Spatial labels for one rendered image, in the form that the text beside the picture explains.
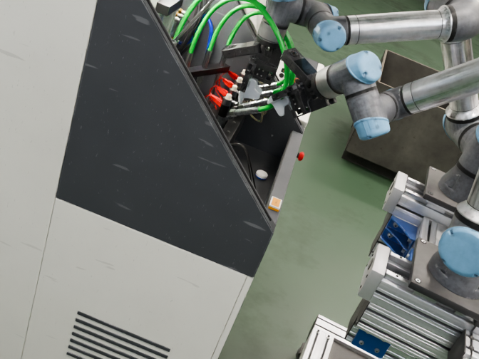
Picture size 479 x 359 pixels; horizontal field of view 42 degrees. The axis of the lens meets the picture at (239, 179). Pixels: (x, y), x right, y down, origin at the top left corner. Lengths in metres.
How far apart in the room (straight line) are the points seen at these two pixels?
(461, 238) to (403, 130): 2.93
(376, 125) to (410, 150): 2.89
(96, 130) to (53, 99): 0.13
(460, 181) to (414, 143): 2.31
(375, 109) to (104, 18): 0.65
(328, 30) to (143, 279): 0.84
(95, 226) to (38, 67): 0.45
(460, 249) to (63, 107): 0.99
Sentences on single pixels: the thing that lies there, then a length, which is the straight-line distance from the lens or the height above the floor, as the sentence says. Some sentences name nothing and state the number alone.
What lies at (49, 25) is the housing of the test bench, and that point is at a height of 1.25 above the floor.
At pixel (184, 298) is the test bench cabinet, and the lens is 1.79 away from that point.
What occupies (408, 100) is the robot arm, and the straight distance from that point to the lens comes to 1.51.
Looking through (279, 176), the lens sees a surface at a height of 0.95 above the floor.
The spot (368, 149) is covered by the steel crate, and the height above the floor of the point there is 0.18.
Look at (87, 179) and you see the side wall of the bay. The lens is 1.68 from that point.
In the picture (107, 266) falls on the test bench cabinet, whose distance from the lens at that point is 1.81.
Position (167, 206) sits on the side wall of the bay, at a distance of 1.63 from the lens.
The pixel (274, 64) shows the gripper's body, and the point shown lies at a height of 1.26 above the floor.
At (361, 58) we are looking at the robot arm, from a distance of 1.41.
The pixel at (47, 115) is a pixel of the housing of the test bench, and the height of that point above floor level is 1.02.
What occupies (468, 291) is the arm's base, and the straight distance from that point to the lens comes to 1.57.
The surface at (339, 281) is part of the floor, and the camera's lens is 3.24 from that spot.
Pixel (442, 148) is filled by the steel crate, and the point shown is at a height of 0.39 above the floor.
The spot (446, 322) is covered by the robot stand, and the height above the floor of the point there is 0.95.
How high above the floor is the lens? 1.82
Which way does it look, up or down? 30 degrees down
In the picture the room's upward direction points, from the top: 21 degrees clockwise
